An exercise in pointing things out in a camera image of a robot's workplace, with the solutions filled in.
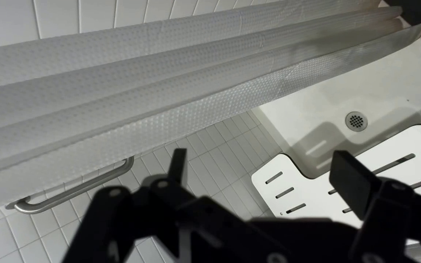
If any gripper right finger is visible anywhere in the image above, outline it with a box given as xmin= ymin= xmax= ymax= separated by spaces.
xmin=329 ymin=150 xmax=421 ymax=263

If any steel grab bar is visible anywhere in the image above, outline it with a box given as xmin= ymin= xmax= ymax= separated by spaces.
xmin=6 ymin=156 xmax=135 ymax=214

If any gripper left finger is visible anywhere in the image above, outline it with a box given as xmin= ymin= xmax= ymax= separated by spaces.
xmin=63 ymin=148 xmax=291 ymax=263

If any white shower curtain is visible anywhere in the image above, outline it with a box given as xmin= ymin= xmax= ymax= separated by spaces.
xmin=0 ymin=0 xmax=421 ymax=216

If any white shower seat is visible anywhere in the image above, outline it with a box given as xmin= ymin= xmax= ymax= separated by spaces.
xmin=251 ymin=124 xmax=421 ymax=246

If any white shower base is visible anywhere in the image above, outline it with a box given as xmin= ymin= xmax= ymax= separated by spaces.
xmin=251 ymin=36 xmax=421 ymax=179

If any round steel floor drain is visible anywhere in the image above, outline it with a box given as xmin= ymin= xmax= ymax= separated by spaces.
xmin=345 ymin=111 xmax=368 ymax=132

